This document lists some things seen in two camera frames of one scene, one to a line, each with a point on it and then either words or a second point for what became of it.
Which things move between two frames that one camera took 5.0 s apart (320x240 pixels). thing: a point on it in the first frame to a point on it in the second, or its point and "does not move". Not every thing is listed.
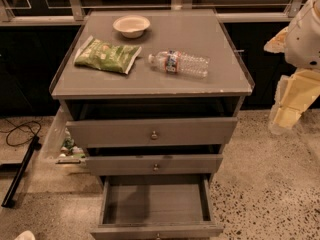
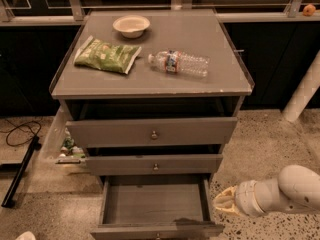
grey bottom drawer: [157, 207] does not move
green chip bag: [107, 56] does not move
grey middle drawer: [147, 165] does not move
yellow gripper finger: [278, 43] to [245, 197]
